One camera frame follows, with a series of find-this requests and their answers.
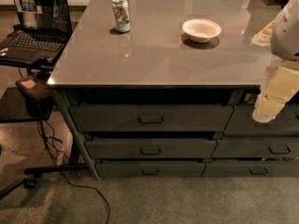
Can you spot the grey counter cabinet frame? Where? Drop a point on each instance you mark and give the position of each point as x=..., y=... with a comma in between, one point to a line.
x=66, y=99

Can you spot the black device with sticky note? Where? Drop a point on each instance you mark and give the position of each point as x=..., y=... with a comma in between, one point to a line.
x=34, y=90

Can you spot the grey drawer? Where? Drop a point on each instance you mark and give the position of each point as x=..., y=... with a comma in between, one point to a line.
x=150, y=168
x=143, y=148
x=150, y=118
x=258, y=147
x=252, y=169
x=241, y=123

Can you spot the brown item at counter edge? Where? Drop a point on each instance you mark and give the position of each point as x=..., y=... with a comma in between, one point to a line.
x=263, y=37

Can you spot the green white soda can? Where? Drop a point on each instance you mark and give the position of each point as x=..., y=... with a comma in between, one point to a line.
x=121, y=13

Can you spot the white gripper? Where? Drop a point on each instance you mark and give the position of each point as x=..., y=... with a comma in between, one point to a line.
x=286, y=34

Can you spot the black laptop stand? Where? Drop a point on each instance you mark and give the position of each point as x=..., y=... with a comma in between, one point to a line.
x=13, y=109

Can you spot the white paper bowl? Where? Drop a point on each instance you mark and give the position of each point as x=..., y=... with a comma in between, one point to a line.
x=201, y=31

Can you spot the black open laptop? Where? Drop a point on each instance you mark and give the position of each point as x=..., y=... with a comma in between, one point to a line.
x=45, y=28

